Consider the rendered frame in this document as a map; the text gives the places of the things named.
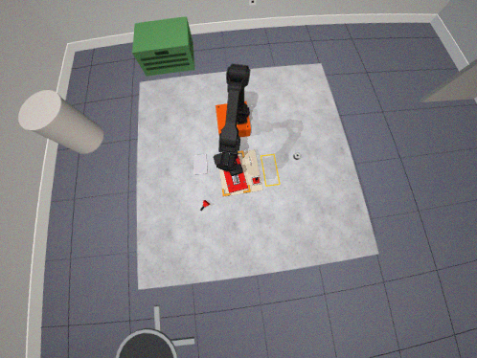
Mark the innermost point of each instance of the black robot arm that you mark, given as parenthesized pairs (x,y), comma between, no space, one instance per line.
(237,78)

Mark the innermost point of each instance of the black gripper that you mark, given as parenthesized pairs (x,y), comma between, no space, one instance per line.
(237,169)

